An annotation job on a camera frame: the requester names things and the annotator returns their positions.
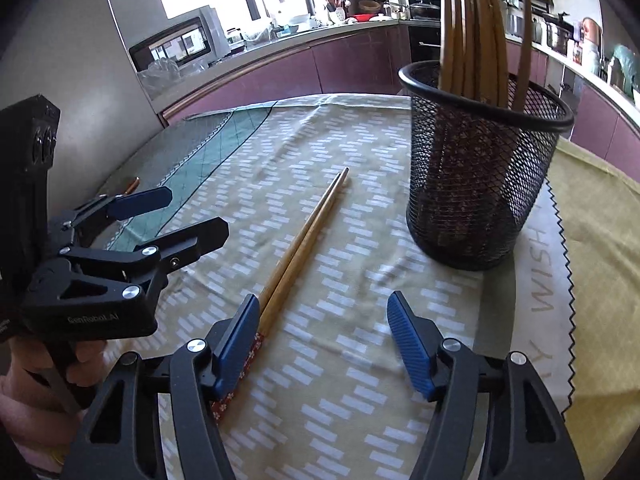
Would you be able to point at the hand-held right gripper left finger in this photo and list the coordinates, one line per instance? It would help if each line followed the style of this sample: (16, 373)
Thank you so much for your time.
(235, 347)

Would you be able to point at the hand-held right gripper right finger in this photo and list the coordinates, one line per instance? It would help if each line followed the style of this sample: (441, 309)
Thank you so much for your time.
(410, 347)

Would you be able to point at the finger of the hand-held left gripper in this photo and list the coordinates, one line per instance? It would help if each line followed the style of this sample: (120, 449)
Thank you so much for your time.
(195, 240)
(140, 202)

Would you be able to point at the pair of wooden chopsticks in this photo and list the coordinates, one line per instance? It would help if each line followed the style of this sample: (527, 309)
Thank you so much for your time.
(300, 265)

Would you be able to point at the black mesh holder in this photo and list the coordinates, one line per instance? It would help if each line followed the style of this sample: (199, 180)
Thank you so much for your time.
(475, 200)

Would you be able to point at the bundle of wooden chopsticks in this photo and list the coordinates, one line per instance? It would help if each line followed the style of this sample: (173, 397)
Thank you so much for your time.
(475, 35)

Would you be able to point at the person's left hand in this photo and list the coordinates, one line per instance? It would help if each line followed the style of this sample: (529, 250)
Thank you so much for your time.
(30, 410)

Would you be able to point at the beige patterned tablecloth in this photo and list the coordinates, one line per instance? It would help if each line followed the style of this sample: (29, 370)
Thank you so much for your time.
(325, 410)

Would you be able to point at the white microwave oven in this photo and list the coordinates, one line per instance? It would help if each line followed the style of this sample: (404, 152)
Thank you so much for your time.
(170, 45)

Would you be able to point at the pink window-side base cabinets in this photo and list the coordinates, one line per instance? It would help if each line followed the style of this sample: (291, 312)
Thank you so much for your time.
(300, 65)

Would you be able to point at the yellow lettered cloth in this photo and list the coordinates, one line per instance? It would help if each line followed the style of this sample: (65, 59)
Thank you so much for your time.
(600, 240)

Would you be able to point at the white jug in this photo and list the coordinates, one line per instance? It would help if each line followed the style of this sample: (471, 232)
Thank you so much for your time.
(270, 2)

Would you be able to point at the pink peninsula base cabinets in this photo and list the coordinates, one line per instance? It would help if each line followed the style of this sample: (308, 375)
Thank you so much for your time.
(605, 120)

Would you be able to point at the black built-in oven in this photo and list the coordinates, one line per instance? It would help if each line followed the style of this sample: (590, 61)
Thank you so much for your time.
(424, 45)

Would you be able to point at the black wok with lid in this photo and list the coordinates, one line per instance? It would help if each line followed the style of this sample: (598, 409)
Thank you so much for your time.
(425, 11)

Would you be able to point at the silver rice cooker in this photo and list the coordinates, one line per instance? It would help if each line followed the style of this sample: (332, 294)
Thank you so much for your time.
(557, 35)

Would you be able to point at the green plastic bag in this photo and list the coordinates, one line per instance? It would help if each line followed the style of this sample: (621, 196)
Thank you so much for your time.
(627, 67)

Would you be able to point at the pink kettle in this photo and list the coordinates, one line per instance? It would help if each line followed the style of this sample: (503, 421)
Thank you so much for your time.
(591, 37)

